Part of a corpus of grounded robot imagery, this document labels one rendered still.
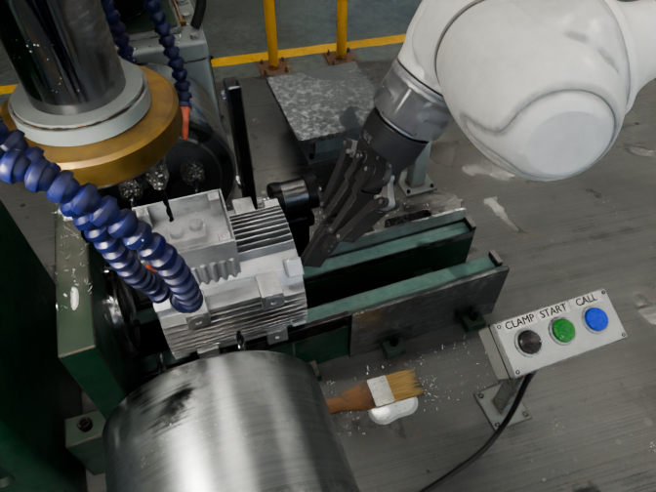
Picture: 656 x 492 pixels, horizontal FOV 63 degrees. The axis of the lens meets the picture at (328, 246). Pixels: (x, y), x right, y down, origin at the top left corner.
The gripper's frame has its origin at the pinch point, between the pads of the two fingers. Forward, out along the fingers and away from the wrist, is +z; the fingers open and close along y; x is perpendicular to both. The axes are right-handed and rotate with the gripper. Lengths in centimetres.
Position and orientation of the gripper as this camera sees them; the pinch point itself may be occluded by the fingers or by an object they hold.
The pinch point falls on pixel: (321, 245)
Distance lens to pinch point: 72.0
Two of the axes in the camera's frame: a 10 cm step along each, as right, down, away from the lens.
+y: 3.4, 7.1, -6.2
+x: 8.2, 1.1, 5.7
